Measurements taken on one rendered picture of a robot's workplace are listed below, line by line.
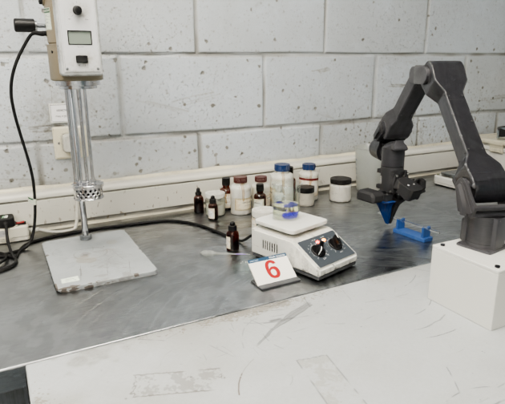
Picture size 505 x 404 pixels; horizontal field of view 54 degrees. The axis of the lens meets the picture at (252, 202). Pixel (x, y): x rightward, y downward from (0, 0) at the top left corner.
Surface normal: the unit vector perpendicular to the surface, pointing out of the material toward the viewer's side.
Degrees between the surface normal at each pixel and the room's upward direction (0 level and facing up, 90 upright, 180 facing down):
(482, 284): 90
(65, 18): 90
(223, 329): 0
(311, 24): 90
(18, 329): 0
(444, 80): 55
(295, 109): 90
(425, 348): 0
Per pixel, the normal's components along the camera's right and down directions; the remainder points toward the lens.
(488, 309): -0.89, 0.13
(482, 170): 0.07, -0.63
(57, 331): 0.00, -0.96
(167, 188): 0.46, 0.24
